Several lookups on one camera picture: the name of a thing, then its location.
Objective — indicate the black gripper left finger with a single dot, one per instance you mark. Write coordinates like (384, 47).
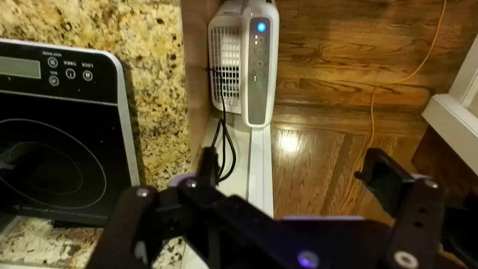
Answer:
(164, 225)

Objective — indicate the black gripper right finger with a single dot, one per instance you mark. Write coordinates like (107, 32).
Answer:
(415, 219)

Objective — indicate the white panel with moulded trim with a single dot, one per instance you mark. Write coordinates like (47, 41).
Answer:
(260, 165)

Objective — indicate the black induction cooktop silver rim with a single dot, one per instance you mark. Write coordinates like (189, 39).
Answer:
(59, 150)

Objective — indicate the white door frame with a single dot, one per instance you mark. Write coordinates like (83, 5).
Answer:
(449, 120)

